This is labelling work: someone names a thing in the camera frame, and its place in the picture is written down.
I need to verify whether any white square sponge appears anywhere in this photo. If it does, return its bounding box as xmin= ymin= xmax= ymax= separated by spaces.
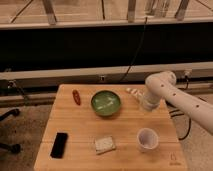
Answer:
xmin=94 ymin=136 xmax=116 ymax=155

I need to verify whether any black hanging cable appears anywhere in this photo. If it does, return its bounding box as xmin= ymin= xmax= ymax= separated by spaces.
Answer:
xmin=118 ymin=16 xmax=149 ymax=82

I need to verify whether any black office chair base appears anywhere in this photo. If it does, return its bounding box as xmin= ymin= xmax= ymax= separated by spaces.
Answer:
xmin=0 ymin=108 xmax=22 ymax=155

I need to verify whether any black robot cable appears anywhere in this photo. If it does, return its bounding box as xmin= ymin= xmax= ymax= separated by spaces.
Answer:
xmin=168 ymin=108 xmax=193 ymax=141

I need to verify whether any green ceramic bowl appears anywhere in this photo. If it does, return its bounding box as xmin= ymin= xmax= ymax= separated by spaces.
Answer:
xmin=91 ymin=90 xmax=121 ymax=117

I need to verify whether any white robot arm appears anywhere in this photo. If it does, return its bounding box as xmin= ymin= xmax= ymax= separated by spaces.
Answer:
xmin=141 ymin=71 xmax=213 ymax=135

